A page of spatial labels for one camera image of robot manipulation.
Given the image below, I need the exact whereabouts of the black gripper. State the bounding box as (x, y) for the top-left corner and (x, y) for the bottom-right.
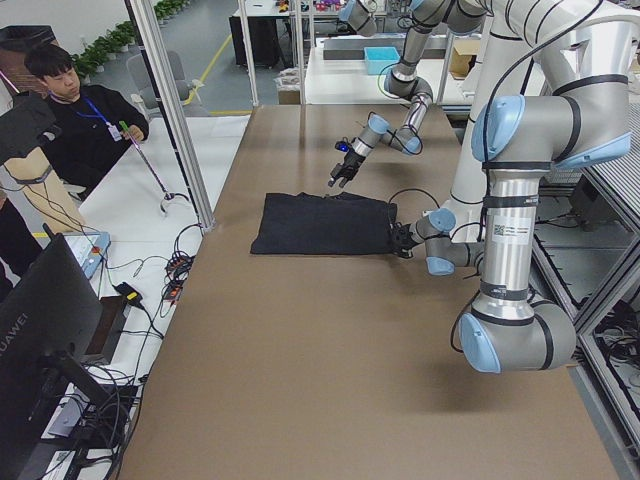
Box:
(327, 151), (365, 189)
(390, 222), (414, 259)

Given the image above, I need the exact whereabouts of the black printed t-shirt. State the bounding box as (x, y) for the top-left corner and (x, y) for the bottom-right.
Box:
(250, 192), (397, 255)

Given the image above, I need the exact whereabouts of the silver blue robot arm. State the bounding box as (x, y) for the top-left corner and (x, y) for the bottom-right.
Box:
(385, 1), (639, 373)
(328, 1), (487, 187)

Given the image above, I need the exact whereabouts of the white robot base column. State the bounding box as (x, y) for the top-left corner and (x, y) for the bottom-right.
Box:
(425, 14), (549, 275)

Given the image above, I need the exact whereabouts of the blue plastic bin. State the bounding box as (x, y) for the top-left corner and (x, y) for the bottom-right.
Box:
(363, 46), (400, 75)

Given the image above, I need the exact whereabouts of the metal reacher grabber tool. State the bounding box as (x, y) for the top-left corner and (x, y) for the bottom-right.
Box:
(119, 120), (190, 215)

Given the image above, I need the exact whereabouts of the cardboard box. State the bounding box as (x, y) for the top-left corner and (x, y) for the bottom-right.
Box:
(449, 39), (481, 80)

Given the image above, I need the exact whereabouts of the black red power strip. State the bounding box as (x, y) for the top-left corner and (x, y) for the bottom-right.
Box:
(162, 251), (195, 303)

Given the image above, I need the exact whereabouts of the black power adapter brick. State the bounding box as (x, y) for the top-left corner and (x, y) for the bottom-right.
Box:
(113, 282), (142, 308)

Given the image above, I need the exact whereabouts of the seated person black jacket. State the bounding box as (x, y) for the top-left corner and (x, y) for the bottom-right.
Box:
(24, 43), (149, 193)

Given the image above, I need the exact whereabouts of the blue grey teach pendant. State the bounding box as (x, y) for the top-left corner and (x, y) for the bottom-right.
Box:
(63, 231), (111, 279)

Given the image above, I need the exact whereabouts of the black Huawei monitor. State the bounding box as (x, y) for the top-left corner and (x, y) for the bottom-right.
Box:
(1, 234), (108, 479)

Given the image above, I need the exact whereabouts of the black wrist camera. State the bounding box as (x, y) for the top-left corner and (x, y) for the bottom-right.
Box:
(335, 140), (352, 152)

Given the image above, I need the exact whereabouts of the silver aluminium frame post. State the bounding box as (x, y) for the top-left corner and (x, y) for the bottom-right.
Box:
(124, 0), (216, 234)

